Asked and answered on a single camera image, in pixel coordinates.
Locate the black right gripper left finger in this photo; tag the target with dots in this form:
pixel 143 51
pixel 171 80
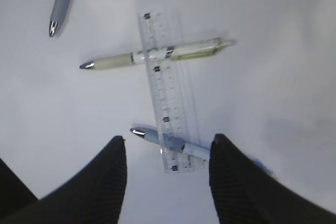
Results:
pixel 94 195

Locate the grey grip ballpoint pen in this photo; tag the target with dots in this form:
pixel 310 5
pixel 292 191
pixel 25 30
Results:
pixel 58 16

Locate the blue grip ballpoint pen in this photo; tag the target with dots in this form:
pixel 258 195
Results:
pixel 150 134

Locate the cream grip ballpoint pen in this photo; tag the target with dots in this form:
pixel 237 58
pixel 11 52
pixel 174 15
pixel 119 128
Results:
pixel 187 51

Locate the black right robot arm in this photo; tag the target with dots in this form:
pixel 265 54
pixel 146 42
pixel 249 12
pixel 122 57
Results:
pixel 242 192

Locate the clear plastic ruler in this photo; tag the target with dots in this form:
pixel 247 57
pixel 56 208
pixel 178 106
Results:
pixel 165 93

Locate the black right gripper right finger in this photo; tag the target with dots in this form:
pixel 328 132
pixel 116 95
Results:
pixel 244 193

